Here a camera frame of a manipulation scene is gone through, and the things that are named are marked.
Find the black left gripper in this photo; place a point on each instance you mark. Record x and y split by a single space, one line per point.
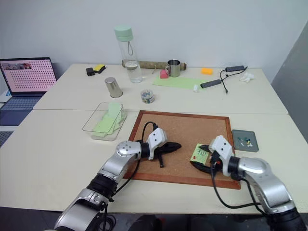
160 150

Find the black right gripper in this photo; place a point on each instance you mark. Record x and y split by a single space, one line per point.
214 161

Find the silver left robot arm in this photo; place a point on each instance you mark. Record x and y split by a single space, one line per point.
120 164

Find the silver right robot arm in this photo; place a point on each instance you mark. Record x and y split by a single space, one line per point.
264 175

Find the green note with writing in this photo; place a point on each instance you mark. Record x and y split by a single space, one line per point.
199 155

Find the grey tray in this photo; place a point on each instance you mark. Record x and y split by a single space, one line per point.
245 149

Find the plain green note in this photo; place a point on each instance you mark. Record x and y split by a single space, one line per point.
122 119
114 110
103 125

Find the clear jar of pushpins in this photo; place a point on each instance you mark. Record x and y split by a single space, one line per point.
147 96

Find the clear plastic box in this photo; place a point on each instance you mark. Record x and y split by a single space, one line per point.
96 134

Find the wood-framed cork board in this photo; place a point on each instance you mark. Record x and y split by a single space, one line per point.
183 130

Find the small white object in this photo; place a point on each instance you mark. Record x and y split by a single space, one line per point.
196 88

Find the large green paper sheet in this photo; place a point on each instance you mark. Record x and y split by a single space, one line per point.
178 83

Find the black usb hub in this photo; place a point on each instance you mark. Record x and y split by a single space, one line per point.
210 83

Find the pink block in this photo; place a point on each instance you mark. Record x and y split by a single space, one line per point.
164 74

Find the steel mug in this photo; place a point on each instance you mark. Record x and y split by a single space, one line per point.
173 68

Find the orange sponge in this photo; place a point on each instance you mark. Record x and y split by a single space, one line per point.
207 71

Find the steel tumbler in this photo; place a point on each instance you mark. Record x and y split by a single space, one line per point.
113 86

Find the wooden rod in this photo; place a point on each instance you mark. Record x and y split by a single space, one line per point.
150 64

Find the crumpled white tissue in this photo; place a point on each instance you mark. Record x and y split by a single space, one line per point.
247 77

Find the slim black adapter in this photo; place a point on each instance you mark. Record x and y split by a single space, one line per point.
235 68

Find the clear bottle with green lid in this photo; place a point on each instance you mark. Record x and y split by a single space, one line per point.
128 53

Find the yellow and black sponge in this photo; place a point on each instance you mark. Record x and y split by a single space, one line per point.
99 68

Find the small black charger block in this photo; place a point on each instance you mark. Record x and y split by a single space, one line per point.
90 71

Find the grey partition panel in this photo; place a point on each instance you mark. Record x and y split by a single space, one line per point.
293 72

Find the open laptop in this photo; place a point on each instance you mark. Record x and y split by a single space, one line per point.
26 77

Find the blue and white paper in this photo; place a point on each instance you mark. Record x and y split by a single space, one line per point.
4 95

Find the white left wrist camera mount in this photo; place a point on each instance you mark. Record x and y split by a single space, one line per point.
157 138

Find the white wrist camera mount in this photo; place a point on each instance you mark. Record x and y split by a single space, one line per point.
222 150
157 138

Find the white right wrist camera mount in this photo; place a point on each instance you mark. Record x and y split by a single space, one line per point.
222 150

